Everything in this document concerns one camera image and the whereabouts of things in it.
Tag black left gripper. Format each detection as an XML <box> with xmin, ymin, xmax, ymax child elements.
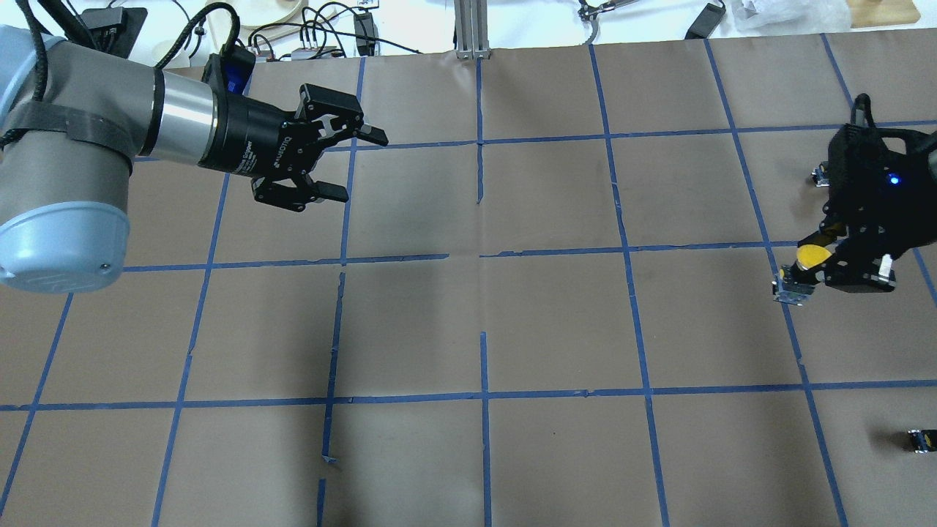
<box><xmin>198</xmin><ymin>83</ymin><xmax>389</xmax><ymax>212</ymax></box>

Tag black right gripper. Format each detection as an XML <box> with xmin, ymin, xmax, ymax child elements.
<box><xmin>796</xmin><ymin>124</ymin><xmax>936</xmax><ymax>294</ymax></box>

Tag yellow push button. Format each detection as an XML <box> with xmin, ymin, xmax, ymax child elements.
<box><xmin>771</xmin><ymin>244</ymin><xmax>833</xmax><ymax>306</ymax></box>

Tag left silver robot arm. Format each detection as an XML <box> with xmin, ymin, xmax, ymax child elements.
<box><xmin>1</xmin><ymin>26</ymin><xmax>388</xmax><ymax>294</ymax></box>

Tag green push button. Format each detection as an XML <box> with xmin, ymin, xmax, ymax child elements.
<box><xmin>906</xmin><ymin>428</ymin><xmax>937</xmax><ymax>454</ymax></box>

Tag wooden cutting board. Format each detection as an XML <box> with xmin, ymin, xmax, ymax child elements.
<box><xmin>846</xmin><ymin>0</ymin><xmax>922</xmax><ymax>29</ymax></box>

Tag clear plastic bag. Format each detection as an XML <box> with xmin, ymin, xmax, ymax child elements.
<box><xmin>726</xmin><ymin>1</ymin><xmax>852</xmax><ymax>34</ymax></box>

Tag black power adapter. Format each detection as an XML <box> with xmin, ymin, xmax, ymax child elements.
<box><xmin>684</xmin><ymin>1</ymin><xmax>726</xmax><ymax>40</ymax></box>

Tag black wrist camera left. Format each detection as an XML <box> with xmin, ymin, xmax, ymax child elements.
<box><xmin>201</xmin><ymin>48</ymin><xmax>255</xmax><ymax>94</ymax></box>

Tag aluminium frame post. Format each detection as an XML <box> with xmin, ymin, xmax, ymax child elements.
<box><xmin>454</xmin><ymin>0</ymin><xmax>491</xmax><ymax>60</ymax></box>

